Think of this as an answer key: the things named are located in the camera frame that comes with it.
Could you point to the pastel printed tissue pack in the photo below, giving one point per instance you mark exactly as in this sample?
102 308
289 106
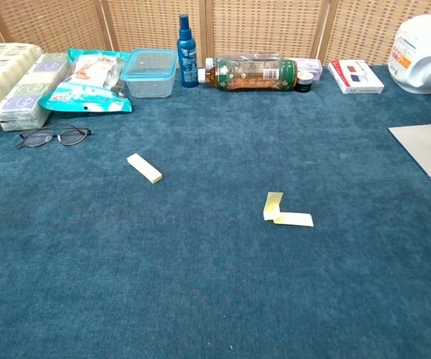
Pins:
24 97

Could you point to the white rice cooker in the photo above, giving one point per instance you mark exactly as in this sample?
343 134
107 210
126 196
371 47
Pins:
417 60

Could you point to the green label tea bottle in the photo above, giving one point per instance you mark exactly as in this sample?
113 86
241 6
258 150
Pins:
249 75

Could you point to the blue spray bottle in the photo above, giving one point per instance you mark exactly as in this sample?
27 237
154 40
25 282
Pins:
188 56

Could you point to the clear plastic box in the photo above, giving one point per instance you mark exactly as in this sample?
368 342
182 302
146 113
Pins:
253 56

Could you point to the blue felt table cloth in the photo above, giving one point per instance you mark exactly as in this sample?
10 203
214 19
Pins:
215 261

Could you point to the clear container with blue lid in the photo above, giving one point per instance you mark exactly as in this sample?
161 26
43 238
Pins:
148 76

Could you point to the lilac box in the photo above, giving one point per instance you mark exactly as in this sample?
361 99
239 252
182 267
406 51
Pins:
311 66

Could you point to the teal snack bag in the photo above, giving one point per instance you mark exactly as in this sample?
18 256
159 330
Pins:
88 93

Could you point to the small black jar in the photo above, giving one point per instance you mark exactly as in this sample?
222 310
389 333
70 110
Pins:
304 83

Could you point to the yellow sticky note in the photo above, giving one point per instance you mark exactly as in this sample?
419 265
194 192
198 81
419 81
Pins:
298 220
272 205

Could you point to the white and red box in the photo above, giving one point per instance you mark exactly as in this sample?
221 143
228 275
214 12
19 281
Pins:
357 80

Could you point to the woven bamboo folding screen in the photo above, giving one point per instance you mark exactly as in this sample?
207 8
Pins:
260 26

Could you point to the black frame eyeglasses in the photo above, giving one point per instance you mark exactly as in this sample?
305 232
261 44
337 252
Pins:
36 139

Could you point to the yellow sticky note pad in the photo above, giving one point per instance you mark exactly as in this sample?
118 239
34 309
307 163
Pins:
144 168

